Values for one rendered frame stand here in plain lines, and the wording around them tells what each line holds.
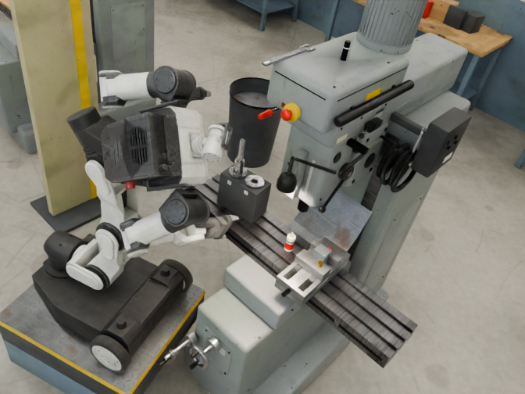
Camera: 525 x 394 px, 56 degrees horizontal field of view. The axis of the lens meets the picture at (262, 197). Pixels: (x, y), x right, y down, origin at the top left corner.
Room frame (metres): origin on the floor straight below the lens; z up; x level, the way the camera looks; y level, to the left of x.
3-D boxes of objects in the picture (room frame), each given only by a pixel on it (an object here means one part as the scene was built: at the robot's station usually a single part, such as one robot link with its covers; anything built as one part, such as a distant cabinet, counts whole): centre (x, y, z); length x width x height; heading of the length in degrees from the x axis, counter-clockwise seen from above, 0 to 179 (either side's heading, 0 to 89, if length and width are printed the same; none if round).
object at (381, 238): (2.07, -0.54, 0.78); 0.50 x 0.47 x 1.56; 144
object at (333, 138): (1.61, -0.20, 1.68); 0.34 x 0.24 x 0.10; 144
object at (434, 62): (1.98, -0.47, 1.66); 0.80 x 0.23 x 0.20; 144
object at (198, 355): (1.17, 0.12, 0.63); 0.16 x 0.12 x 0.12; 144
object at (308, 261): (1.44, -0.27, 1.02); 0.15 x 0.06 x 0.04; 56
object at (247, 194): (1.81, 0.09, 1.03); 0.22 x 0.12 x 0.20; 61
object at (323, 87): (1.59, -0.19, 1.81); 0.47 x 0.26 x 0.16; 144
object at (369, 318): (1.57, -0.18, 0.89); 1.24 x 0.23 x 0.08; 54
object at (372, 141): (1.73, -0.29, 1.47); 0.24 x 0.19 x 0.26; 54
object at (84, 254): (1.48, 0.72, 0.68); 0.21 x 0.20 x 0.13; 72
